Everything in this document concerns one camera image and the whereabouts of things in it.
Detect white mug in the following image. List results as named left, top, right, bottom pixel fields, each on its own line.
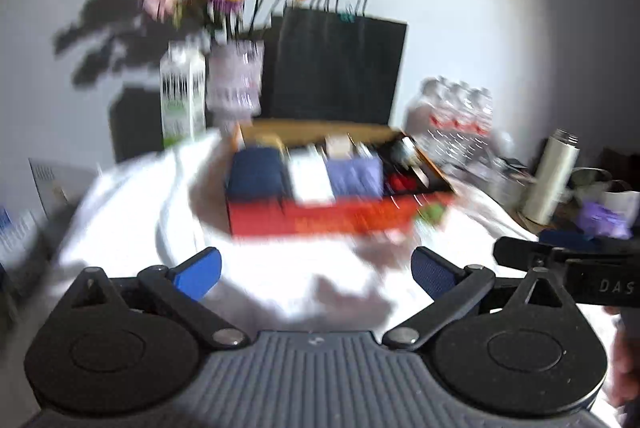
left=600, top=191, right=640, bottom=228

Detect red cardboard box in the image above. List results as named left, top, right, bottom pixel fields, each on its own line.
left=224, top=119, right=454, bottom=238

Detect black paper bag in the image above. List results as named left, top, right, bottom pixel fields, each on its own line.
left=260, top=0, right=408, bottom=125

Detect black items in box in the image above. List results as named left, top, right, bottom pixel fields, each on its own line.
left=378, top=134, right=438, bottom=190

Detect purple plastic device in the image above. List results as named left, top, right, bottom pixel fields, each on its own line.
left=576, top=202, right=631, bottom=240

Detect teal binder clip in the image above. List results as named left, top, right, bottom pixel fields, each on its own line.
left=338, top=12, right=357, bottom=23

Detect pack of water bottles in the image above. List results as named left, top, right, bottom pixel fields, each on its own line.
left=404, top=76, right=492, bottom=167

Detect person's right hand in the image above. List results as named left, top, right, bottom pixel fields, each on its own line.
left=606, top=320, right=639, bottom=408

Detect white towel cloth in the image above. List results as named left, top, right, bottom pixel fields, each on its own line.
left=49, top=127, right=616, bottom=428

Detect purple wrapped flower vase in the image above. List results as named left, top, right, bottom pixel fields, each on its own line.
left=206, top=40, right=264, bottom=120

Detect white packet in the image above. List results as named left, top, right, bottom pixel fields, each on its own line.
left=288, top=153, right=335, bottom=206

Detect lavender cloth pouch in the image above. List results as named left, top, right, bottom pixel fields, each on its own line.
left=326, top=157, right=384, bottom=198

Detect red small object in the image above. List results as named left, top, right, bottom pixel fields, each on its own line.
left=385, top=172, right=422, bottom=195

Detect white green milk carton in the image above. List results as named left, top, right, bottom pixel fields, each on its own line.
left=160, top=42, right=206, bottom=148

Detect cream thermos bottle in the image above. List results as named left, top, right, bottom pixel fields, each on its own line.
left=522, top=129, right=580, bottom=226

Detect white box at left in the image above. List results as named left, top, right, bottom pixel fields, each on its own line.
left=28, top=158, right=100, bottom=218

